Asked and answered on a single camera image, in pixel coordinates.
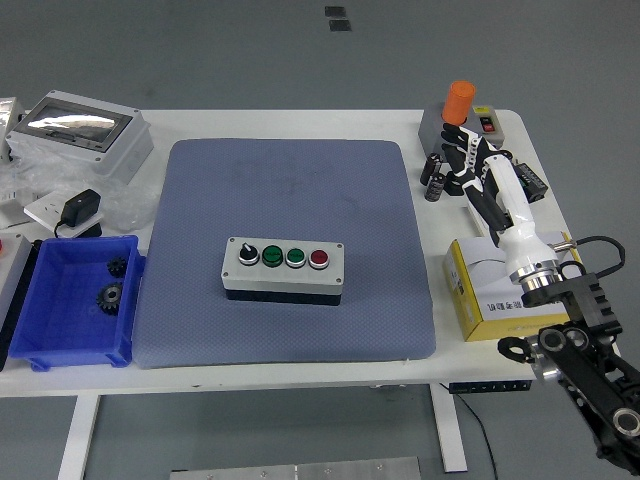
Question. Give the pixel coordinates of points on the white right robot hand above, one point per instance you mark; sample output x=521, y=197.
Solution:
x=515, y=210

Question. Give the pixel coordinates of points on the grey four-button control box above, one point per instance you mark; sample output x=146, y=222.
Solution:
x=280, y=282

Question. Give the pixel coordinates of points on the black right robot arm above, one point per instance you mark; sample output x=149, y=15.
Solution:
x=585, y=310

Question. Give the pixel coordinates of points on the black terminal module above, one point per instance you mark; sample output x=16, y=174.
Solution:
x=534, y=182

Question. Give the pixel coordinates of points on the white and yellow cardboard box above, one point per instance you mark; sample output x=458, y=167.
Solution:
x=480, y=272

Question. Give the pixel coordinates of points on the orange cylinder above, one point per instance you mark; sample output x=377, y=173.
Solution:
x=459, y=102

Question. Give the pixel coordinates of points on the black table control panel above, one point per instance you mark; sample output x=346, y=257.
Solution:
x=490, y=387

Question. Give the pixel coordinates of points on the white table leg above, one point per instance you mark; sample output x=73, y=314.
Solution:
x=450, y=440
x=77, y=440

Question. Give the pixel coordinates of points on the grey-blue mat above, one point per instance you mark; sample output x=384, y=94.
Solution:
x=250, y=200

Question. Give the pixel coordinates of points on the clear plastic bag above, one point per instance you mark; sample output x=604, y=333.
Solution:
x=125, y=205

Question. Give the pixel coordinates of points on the small black gear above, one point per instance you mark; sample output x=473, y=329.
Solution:
x=117, y=266

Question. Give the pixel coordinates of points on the large black gear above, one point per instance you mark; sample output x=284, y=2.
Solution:
x=110, y=298

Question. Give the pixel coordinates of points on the black power adapter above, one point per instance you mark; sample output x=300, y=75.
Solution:
x=82, y=205

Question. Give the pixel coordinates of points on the blue plastic bin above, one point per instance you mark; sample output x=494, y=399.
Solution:
x=60, y=330

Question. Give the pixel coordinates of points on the white socket plate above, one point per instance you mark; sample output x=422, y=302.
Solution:
x=42, y=207

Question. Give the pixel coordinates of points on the white wall switch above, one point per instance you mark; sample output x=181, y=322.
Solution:
x=475, y=220

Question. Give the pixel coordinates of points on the grey switch box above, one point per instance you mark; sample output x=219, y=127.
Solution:
x=430, y=132

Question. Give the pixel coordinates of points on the grey enclosure with clear lid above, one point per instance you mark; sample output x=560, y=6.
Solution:
x=115, y=155

